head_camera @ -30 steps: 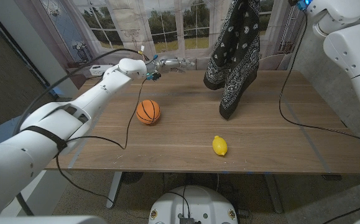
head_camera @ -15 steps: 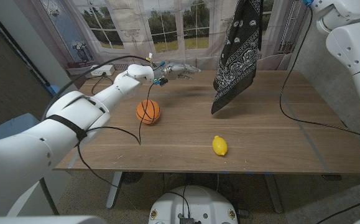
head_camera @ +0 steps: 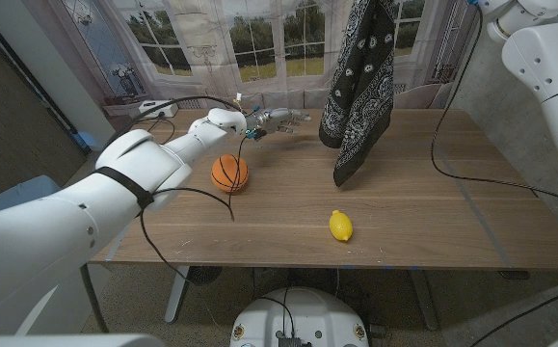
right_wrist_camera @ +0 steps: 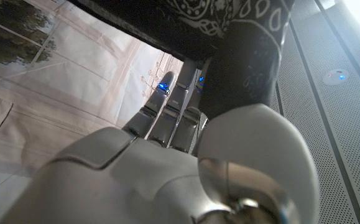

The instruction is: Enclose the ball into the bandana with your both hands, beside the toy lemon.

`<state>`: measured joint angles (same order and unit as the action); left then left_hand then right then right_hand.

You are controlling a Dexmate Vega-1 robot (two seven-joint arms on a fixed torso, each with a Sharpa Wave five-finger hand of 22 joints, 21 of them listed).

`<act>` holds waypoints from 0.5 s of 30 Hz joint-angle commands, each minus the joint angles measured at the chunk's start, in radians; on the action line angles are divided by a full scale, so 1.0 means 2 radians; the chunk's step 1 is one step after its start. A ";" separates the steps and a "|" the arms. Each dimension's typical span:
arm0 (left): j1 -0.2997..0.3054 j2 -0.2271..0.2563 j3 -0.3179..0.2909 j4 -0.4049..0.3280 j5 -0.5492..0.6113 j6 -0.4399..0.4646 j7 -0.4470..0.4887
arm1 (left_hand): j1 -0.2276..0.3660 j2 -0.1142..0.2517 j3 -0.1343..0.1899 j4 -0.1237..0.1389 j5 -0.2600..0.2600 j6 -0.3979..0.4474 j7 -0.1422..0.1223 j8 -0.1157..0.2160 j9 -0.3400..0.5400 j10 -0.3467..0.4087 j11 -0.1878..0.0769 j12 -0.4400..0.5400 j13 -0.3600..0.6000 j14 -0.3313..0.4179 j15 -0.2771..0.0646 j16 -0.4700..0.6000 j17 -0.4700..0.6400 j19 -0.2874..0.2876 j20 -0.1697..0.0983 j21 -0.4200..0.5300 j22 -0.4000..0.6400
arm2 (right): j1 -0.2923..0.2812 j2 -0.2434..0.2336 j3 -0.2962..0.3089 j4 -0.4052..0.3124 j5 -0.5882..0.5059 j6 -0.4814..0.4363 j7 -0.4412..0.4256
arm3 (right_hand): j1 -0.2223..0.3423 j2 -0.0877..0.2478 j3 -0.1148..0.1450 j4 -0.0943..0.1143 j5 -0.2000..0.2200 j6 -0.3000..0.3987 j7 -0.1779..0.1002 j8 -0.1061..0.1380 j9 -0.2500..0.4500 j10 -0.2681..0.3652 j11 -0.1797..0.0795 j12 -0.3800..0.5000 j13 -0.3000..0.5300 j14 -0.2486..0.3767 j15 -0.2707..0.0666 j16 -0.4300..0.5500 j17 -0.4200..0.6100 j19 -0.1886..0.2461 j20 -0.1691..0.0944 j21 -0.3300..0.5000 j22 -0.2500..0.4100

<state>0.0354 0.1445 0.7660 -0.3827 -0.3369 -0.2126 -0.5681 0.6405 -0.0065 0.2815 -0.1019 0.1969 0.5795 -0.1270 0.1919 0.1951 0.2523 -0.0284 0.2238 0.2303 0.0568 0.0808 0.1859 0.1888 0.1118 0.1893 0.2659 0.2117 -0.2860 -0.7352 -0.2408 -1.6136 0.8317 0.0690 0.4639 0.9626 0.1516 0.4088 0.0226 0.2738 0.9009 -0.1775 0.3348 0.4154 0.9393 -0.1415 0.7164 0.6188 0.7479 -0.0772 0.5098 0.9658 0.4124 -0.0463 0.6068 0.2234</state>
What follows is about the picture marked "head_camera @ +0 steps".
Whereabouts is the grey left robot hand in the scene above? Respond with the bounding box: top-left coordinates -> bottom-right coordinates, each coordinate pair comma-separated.
247,106 -> 312,141

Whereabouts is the black paisley bandana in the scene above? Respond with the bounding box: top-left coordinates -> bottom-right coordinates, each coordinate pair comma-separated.
318,0 -> 398,188

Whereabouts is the white left shoulder cover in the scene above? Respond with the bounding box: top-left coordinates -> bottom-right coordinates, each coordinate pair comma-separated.
0,334 -> 165,347

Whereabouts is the orange toy basketball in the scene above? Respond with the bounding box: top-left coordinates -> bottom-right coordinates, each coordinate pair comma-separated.
210,153 -> 251,195

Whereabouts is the yellow toy lemon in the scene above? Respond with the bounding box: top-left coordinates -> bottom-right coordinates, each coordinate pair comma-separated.
328,209 -> 354,243

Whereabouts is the printed window backdrop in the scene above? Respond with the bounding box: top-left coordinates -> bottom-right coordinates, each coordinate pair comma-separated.
22,0 -> 487,111

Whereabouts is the white power strip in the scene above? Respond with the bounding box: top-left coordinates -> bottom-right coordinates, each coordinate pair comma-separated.
138,99 -> 180,120

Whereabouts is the black round fan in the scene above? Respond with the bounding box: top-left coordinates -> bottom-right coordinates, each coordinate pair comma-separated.
189,266 -> 224,286

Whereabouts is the white table leg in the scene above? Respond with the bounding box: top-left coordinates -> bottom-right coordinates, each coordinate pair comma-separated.
164,265 -> 191,324

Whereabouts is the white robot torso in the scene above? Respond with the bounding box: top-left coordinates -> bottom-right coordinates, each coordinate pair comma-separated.
228,287 -> 370,347

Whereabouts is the grey table leg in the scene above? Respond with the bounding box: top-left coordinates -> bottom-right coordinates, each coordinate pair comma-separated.
408,268 -> 439,332

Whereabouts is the white floor platform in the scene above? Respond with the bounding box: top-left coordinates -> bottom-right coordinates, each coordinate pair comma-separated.
15,263 -> 116,336

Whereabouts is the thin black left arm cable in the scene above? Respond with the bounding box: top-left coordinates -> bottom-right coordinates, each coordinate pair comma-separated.
138,134 -> 249,329

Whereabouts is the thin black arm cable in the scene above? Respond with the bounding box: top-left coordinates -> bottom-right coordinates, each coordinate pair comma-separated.
430,3 -> 558,347
138,134 -> 249,329

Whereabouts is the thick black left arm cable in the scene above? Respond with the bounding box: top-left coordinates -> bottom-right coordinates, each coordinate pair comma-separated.
79,94 -> 244,334

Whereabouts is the black power strip cable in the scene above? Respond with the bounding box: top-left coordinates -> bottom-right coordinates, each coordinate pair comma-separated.
141,114 -> 177,146

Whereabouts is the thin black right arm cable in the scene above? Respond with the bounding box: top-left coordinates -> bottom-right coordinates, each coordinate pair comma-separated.
430,3 -> 558,347

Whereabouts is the black torso cable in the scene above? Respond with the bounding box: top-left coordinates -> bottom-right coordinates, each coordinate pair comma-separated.
257,287 -> 295,338

